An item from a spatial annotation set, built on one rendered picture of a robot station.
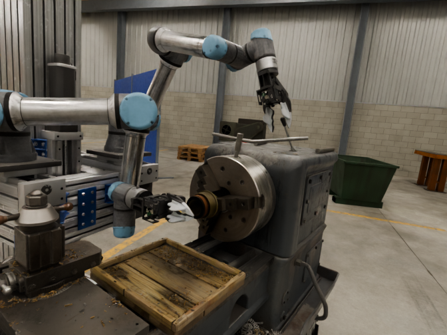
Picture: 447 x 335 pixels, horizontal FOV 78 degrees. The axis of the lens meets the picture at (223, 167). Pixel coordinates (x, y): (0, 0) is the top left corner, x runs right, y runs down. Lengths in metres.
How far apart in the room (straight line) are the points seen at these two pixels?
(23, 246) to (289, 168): 0.80
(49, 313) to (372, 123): 10.92
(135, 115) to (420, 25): 11.43
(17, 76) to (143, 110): 0.64
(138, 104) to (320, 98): 10.36
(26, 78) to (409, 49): 11.23
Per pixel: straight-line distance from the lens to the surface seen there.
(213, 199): 0.90
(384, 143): 11.25
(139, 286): 0.87
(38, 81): 1.41
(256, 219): 0.94
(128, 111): 0.92
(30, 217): 0.68
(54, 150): 1.36
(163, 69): 1.41
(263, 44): 1.06
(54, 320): 0.66
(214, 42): 1.00
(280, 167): 1.05
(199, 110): 11.93
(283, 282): 1.19
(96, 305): 0.68
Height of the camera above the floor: 1.36
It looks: 10 degrees down
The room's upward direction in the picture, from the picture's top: 5 degrees clockwise
